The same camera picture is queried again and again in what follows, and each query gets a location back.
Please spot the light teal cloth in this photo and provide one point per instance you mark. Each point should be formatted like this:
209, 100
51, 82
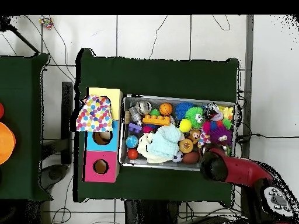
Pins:
166, 140

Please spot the brown monkey toy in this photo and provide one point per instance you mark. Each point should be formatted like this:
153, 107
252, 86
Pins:
195, 136

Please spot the colourful patterned cloth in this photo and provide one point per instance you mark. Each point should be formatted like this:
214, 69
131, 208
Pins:
94, 114

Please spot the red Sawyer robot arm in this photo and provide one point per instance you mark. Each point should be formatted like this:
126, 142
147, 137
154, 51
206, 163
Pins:
238, 170

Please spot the shallow clear bin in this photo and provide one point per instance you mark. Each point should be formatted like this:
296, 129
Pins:
122, 156

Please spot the wooden box with three holes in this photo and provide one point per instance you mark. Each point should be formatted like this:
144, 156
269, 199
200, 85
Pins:
100, 165

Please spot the orange building block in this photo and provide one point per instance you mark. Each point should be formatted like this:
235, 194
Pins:
156, 120

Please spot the crushed silver can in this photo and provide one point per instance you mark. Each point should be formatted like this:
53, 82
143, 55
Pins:
142, 107

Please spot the small orange basketball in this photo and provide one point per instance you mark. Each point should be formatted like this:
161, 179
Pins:
165, 108

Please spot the cream yellow cloth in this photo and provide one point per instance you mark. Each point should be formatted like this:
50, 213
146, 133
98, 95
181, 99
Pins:
142, 145

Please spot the blue globe ball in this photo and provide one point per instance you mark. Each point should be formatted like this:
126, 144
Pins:
132, 141

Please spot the yellow ball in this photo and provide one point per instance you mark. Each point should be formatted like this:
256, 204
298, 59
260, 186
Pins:
185, 125

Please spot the blue spiky ball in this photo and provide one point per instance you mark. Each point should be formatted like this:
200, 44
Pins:
183, 109

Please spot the small soccer ball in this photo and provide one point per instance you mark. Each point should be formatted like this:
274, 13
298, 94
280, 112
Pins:
177, 157

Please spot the green spiky ball with eyes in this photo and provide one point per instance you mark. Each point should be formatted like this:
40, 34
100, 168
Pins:
194, 115

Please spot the dark green table cloth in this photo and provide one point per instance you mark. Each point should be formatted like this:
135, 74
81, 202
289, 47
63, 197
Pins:
140, 74

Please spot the small brown football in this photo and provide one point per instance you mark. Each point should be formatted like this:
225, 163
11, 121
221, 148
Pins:
190, 157

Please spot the purple spiky monster toy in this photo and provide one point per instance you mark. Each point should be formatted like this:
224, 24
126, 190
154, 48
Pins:
220, 135

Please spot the green covered side table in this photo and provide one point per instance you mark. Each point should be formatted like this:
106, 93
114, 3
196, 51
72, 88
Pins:
23, 93

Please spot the orange bowl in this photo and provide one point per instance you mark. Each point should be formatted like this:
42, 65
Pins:
5, 142

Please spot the small colourful toy on floor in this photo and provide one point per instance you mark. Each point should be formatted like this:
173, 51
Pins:
46, 21

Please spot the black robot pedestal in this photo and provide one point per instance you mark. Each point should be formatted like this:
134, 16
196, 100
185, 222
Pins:
149, 214

